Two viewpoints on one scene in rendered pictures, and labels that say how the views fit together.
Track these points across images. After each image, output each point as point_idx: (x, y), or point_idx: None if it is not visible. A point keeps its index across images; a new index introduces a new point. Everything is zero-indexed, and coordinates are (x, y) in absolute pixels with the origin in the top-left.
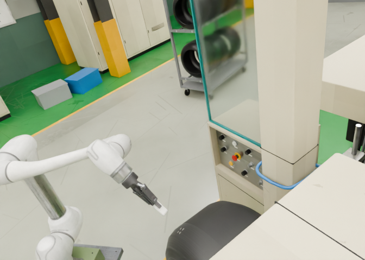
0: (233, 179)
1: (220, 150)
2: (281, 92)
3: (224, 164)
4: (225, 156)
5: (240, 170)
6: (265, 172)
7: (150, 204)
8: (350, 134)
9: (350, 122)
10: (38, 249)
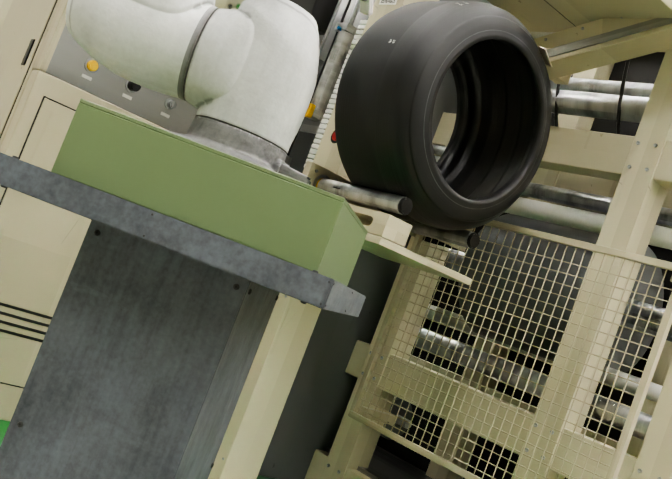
0: (102, 105)
1: (64, 30)
2: None
3: (56, 74)
4: (75, 48)
5: (113, 84)
6: None
7: None
8: (315, 14)
9: None
10: (310, 14)
